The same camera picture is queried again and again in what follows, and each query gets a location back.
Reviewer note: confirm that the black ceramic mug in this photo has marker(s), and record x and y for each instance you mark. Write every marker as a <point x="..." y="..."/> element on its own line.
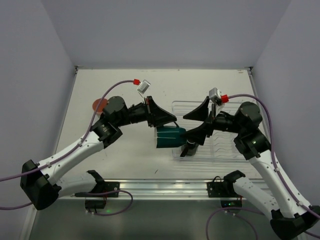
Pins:
<point x="189" y="149"/>

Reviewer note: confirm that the clear plastic dish rack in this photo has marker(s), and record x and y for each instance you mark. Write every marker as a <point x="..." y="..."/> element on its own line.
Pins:
<point x="218" y="147"/>

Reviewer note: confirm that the aluminium mounting rail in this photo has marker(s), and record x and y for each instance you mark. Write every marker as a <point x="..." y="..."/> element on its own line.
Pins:
<point x="172" y="189"/>

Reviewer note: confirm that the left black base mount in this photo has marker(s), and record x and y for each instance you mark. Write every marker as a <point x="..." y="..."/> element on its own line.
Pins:
<point x="102" y="191"/>

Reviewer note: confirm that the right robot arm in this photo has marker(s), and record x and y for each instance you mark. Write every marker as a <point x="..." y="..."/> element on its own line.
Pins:
<point x="289" y="213"/>

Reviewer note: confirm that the pink plastic cup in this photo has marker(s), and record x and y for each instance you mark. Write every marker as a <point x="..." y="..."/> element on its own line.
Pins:
<point x="98" y="105"/>

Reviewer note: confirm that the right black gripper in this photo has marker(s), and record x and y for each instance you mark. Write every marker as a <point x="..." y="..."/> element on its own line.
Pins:
<point x="211" y="120"/>

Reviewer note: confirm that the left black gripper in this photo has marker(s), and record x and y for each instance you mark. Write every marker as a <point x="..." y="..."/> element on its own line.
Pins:
<point x="150" y="111"/>

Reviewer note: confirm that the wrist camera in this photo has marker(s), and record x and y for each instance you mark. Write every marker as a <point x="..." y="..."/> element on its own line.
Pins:
<point x="143" y="87"/>
<point x="217" y="97"/>

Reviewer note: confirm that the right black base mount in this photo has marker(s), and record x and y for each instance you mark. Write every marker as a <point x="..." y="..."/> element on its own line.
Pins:
<point x="222" y="192"/>

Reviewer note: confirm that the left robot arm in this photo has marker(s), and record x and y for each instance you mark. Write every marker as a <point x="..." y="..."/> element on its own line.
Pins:
<point x="43" y="182"/>

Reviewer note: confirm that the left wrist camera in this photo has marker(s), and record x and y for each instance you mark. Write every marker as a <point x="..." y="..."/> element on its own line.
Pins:
<point x="143" y="87"/>

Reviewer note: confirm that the teal ceramic mug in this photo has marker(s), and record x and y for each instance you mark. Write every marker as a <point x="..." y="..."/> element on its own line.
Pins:
<point x="169" y="137"/>

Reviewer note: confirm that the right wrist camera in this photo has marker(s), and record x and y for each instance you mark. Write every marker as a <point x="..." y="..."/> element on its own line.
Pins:
<point x="217" y="97"/>

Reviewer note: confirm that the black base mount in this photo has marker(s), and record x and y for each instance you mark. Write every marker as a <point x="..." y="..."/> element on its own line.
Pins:
<point x="222" y="192"/>
<point x="102" y="191"/>

